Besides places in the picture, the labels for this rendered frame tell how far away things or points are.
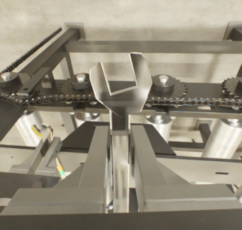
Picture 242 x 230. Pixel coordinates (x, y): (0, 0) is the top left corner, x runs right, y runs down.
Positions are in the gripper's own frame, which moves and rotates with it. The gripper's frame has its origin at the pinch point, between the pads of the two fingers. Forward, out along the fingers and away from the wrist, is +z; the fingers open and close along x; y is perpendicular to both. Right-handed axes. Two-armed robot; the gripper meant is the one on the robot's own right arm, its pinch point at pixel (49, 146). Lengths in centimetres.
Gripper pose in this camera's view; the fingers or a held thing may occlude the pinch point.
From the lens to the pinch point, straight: 44.3
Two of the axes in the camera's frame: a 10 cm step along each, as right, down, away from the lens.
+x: -9.9, -0.4, 1.0
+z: 1.0, -6.3, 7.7
